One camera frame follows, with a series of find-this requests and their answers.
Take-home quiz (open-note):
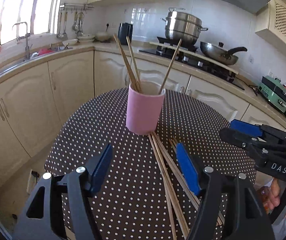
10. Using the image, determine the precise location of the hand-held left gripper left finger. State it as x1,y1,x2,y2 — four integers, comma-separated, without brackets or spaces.
12,143,113,240

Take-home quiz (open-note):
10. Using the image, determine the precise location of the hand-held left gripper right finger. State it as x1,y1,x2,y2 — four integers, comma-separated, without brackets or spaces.
176,142,276,240

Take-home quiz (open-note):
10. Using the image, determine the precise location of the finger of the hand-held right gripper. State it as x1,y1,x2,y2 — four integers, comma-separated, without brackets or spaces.
230,119,286,141
220,127,286,156

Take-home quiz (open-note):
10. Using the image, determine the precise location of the bunch of wooden chopsticks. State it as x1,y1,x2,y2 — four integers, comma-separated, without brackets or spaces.
148,131,226,240

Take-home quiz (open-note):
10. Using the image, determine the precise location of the pink cup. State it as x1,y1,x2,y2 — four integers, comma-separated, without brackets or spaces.
125,80,166,135

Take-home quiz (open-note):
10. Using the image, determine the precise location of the light wooden chopstick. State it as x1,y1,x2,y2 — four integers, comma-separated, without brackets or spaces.
158,39,183,95
113,34,141,92
126,36,143,92

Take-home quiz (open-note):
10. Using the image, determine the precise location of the person's right hand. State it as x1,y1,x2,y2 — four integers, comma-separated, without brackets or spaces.
267,179,286,225

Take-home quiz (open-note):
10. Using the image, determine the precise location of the green electric cooker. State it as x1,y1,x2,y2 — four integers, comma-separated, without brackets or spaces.
258,75,286,114

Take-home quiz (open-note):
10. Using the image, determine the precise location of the black glass gas stove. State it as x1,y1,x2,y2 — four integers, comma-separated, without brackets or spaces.
139,47,246,90

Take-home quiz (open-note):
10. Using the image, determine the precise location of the stainless steel steamer pot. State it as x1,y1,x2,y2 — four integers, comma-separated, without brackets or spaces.
161,8,209,46

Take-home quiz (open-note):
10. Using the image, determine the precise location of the beige kitchen countertop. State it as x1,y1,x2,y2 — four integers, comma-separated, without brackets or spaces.
0,40,286,135

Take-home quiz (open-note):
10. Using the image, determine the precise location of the large white bowl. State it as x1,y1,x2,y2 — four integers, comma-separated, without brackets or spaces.
95,32,112,42

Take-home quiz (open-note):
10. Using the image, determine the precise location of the dark blue kettle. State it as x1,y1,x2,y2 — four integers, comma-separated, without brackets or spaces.
118,22,134,46

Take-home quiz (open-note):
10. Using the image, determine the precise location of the hanging metal skimmer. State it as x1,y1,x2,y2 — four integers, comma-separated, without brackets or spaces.
77,12,85,37

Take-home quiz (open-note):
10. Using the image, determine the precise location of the stainless steel sink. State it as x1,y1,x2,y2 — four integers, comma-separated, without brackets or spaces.
0,51,58,85

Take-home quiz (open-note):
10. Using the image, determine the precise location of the metal ladle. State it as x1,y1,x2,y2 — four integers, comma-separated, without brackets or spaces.
56,12,63,39

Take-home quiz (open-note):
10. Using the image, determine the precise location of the chrome faucet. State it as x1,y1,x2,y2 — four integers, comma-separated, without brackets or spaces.
12,22,33,60

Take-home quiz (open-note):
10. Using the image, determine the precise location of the kitchen window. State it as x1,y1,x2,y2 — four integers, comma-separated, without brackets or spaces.
0,0,67,63

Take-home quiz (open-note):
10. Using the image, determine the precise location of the black power cord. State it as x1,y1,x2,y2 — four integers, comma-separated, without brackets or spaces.
248,85,261,97

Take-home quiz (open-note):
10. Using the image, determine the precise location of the low wall socket panel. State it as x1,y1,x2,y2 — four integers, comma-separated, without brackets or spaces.
27,170,40,194

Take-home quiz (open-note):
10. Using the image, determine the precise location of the steel wok with black handle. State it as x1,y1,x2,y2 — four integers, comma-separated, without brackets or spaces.
200,41,248,66

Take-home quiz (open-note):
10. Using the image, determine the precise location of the metal utensil rail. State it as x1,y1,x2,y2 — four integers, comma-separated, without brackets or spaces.
59,3,95,12

